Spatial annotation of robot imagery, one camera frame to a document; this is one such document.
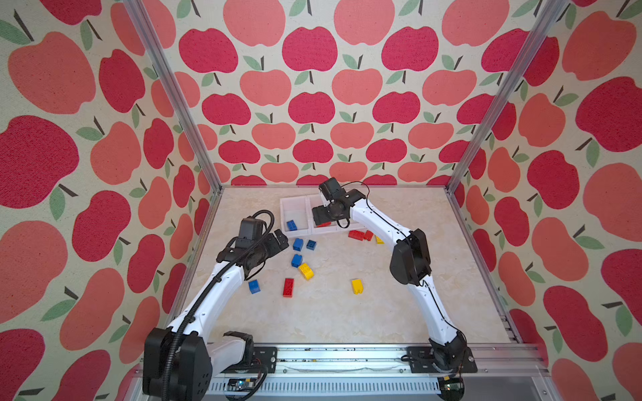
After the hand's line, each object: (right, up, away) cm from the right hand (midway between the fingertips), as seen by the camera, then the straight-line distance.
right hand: (323, 218), depth 98 cm
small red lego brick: (+12, -4, -27) cm, 30 cm away
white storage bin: (-12, +1, +13) cm, 18 cm away
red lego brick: (-13, -25, -10) cm, 29 cm away
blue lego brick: (-11, -10, +2) cm, 15 cm away
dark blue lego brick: (-5, -11, +1) cm, 12 cm away
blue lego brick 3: (-10, -16, -3) cm, 20 cm away
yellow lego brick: (+12, -24, -9) cm, 29 cm away
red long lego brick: (+14, -7, +5) cm, 16 cm away
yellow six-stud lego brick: (+15, -5, -30) cm, 34 cm away
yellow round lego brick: (-6, -19, -7) cm, 22 cm away
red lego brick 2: (+1, -3, +9) cm, 9 cm away
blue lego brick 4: (-25, -24, -11) cm, 36 cm away
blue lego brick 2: (-14, -3, +7) cm, 16 cm away
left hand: (-15, -9, -14) cm, 22 cm away
